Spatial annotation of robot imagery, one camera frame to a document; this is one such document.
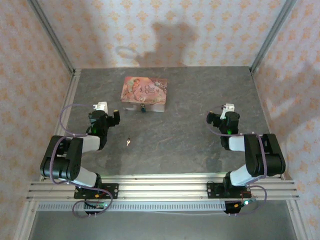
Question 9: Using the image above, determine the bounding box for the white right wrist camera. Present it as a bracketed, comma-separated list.
[220, 102, 236, 120]

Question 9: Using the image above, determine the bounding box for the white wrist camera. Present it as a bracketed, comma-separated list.
[92, 101, 109, 113]
[220, 102, 236, 120]

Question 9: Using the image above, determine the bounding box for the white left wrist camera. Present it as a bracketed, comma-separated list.
[92, 101, 109, 113]

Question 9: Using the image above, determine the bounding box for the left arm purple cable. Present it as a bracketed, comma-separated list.
[49, 103, 114, 219]

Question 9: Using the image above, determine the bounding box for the aluminium table side rail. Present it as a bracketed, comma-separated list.
[249, 67, 287, 180]
[37, 68, 82, 182]

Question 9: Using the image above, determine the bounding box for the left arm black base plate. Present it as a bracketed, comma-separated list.
[73, 183, 120, 200]

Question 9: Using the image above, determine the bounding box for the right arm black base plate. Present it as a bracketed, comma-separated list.
[206, 181, 252, 200]

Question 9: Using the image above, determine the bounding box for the aluminium cross rail beam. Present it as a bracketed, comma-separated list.
[26, 173, 300, 202]

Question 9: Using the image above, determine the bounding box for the aluminium frame post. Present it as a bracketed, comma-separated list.
[249, 0, 299, 74]
[26, 0, 76, 74]

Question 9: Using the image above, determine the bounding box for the grey slotted cable duct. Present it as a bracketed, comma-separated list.
[37, 201, 227, 212]

